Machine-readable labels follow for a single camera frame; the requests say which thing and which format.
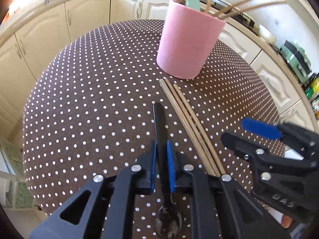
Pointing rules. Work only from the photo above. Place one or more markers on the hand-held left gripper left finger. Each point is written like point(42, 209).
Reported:
point(153, 164)

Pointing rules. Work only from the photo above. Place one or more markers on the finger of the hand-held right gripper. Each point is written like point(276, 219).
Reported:
point(261, 129)
point(236, 142)

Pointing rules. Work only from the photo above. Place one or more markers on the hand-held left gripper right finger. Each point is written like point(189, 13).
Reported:
point(170, 164)

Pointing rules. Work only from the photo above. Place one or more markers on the pink cup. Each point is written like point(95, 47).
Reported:
point(187, 44)

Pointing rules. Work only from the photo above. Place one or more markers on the orange white packet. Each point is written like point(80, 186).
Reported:
point(284, 220)

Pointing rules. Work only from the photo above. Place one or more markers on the yellow green bottle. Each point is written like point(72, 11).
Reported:
point(314, 87)

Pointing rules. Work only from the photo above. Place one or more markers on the green kitchen appliance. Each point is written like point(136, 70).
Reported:
point(296, 59)

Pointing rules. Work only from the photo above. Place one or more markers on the brown polka dot tablecloth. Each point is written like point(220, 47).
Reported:
point(87, 104)

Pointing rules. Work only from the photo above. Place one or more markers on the white bowl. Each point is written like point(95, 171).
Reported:
point(266, 33)

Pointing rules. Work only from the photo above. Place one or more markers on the chopsticks in pink cup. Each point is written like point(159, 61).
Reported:
point(245, 20)

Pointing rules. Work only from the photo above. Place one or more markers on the cream kitchen cabinets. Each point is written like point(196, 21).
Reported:
point(87, 15)

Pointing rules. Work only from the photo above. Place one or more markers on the white wall socket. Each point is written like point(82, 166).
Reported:
point(277, 23)

